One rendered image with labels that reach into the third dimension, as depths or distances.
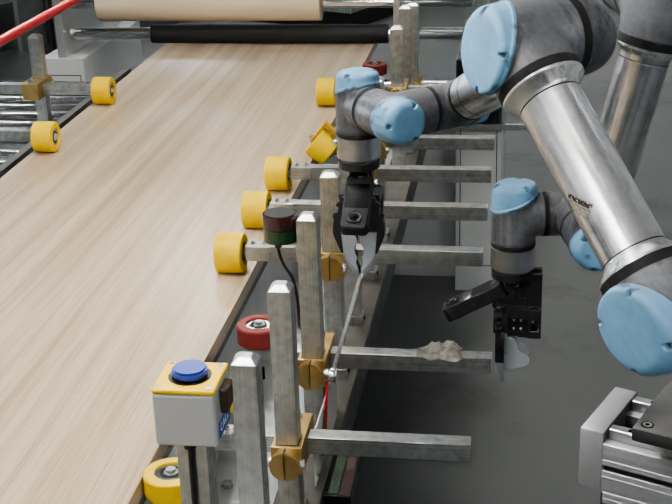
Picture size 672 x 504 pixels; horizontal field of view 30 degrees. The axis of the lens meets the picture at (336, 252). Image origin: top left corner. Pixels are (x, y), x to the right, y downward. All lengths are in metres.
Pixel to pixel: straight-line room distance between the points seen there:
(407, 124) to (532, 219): 0.27
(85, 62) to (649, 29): 3.03
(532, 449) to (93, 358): 1.75
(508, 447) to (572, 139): 2.13
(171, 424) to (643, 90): 0.91
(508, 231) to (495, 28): 0.54
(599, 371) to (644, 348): 2.57
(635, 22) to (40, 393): 1.10
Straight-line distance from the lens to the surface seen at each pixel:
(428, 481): 3.48
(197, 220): 2.79
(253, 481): 1.74
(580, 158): 1.59
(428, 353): 2.22
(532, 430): 3.73
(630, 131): 1.94
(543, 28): 1.66
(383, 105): 2.00
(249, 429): 1.70
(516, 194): 2.07
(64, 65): 4.66
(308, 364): 2.18
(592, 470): 1.77
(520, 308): 2.16
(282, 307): 1.89
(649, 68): 1.92
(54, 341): 2.28
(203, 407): 1.37
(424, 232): 4.69
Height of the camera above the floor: 1.85
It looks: 22 degrees down
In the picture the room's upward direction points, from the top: 2 degrees counter-clockwise
